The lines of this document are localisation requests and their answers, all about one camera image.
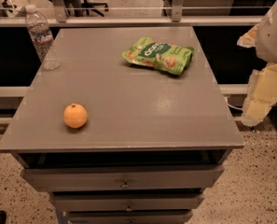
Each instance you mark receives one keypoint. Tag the green rice chip bag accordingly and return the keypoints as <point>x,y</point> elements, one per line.
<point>161,56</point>

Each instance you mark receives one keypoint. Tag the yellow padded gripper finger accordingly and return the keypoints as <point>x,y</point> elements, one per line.
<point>261,95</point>

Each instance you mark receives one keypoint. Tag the grey drawer cabinet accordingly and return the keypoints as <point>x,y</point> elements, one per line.
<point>152,142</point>

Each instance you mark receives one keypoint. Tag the clear plastic water bottle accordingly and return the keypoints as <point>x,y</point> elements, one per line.
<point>42,37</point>

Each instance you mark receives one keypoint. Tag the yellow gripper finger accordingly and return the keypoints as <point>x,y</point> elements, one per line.
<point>248,40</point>

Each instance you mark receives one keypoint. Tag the orange fruit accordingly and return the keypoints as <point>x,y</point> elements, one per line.
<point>75,116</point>

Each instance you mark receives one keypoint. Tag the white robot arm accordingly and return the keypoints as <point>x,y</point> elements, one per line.
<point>266,37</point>

